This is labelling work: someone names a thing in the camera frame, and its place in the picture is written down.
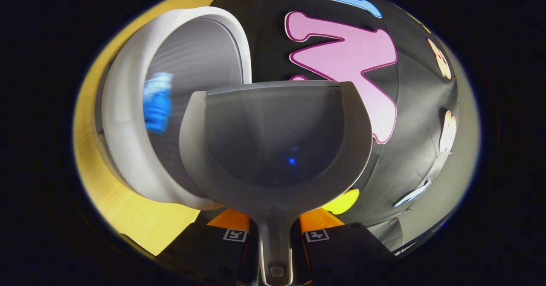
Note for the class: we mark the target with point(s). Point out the grey plastic dustpan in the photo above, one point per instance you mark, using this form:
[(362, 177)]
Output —
[(273, 149)]

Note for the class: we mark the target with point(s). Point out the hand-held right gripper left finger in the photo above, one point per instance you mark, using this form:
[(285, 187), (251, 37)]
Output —
[(204, 252)]

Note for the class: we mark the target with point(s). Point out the black backdrop cloth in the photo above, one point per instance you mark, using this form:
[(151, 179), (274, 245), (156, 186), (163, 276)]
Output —
[(264, 30)]

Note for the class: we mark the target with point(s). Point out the yellow wooden desktop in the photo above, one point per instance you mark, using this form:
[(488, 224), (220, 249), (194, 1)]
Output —
[(128, 217)]

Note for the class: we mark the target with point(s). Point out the grey ribbed garbage bin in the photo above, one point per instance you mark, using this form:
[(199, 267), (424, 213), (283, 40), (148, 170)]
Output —
[(123, 149)]

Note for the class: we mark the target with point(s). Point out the deep blue paper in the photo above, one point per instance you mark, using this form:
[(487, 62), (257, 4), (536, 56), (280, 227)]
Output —
[(158, 115)]

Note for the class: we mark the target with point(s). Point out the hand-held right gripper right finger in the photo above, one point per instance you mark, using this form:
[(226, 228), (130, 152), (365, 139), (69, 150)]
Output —
[(341, 252)]

